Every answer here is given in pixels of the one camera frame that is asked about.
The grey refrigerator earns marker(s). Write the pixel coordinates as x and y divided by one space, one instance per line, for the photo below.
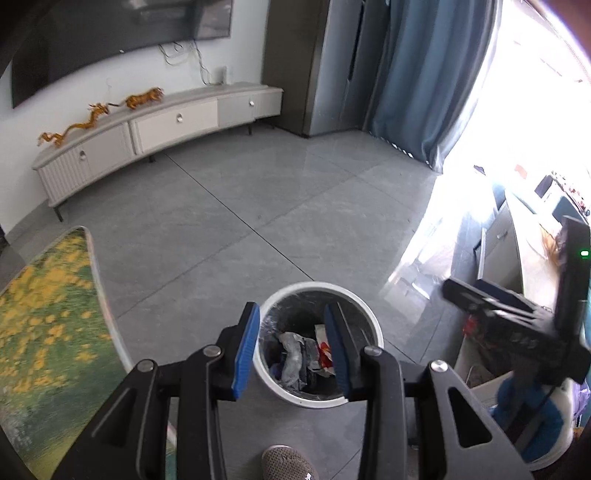
332 69

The dark snack package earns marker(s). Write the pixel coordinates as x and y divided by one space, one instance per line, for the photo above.
309 364

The white red wrapper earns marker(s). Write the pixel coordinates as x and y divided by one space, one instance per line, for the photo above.
323 346

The clear white plastic bag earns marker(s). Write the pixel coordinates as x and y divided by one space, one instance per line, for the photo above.
291 357

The red plastic bag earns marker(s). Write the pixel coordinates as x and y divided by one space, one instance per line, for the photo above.
470 325

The blue curtain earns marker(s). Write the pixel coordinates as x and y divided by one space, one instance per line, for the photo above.
425 83

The flower print table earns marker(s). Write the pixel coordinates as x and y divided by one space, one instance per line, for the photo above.
46 323

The grey low cabinet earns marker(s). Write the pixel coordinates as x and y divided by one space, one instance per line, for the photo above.
498 240

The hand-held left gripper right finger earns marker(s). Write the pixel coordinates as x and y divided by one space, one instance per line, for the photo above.
337 350

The white container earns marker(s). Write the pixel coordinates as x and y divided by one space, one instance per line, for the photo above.
480 369

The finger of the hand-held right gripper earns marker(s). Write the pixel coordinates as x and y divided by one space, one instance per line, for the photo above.
461 293
505 295

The black bin liner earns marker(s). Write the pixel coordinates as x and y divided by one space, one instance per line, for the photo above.
295 309

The purple plastic wrapper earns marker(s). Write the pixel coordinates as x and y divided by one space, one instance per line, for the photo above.
276 369

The grey television cabinet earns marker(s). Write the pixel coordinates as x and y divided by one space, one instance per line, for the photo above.
175 124

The white round bin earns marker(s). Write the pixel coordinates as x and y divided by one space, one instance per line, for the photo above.
318 286

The black wall television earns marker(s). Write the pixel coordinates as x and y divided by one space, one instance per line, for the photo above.
115 37

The orange dragon figurine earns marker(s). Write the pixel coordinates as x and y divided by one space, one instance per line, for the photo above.
76 125

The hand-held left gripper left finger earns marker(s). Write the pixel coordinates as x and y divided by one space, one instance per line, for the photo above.
244 350

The small white wall device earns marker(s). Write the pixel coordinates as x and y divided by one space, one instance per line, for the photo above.
222 76

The orange tiger figurine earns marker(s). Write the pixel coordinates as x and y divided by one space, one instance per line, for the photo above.
141 99

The beige slipper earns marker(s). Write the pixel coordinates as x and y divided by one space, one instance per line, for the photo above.
286 464

